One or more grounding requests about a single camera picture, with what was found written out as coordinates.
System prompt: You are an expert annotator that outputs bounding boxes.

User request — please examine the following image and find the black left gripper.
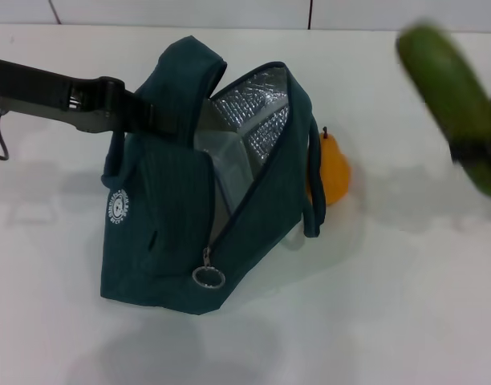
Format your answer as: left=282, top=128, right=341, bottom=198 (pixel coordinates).
left=0, top=58, right=198, bottom=136

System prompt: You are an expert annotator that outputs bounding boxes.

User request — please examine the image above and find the green cucumber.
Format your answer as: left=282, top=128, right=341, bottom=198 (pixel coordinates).
left=396, top=18, right=491, bottom=200

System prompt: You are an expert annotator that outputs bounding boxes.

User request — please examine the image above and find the dark teal insulated lunch bag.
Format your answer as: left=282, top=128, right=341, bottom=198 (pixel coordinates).
left=99, top=35, right=327, bottom=318

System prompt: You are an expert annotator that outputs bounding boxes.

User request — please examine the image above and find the orange yellow pear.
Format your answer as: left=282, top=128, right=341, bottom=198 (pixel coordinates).
left=307, top=126, right=352, bottom=207

